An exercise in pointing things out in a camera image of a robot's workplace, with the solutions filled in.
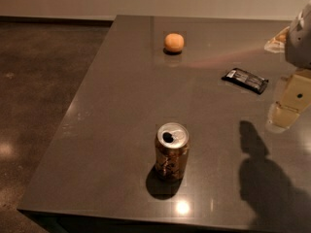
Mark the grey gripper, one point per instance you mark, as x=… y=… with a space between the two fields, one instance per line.
x=298 y=45

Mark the black snack bar wrapper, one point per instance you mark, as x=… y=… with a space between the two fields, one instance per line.
x=246 y=79

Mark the orange soda can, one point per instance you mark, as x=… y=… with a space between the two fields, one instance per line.
x=172 y=146

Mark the orange fruit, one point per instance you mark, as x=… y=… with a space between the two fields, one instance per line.
x=174 y=42

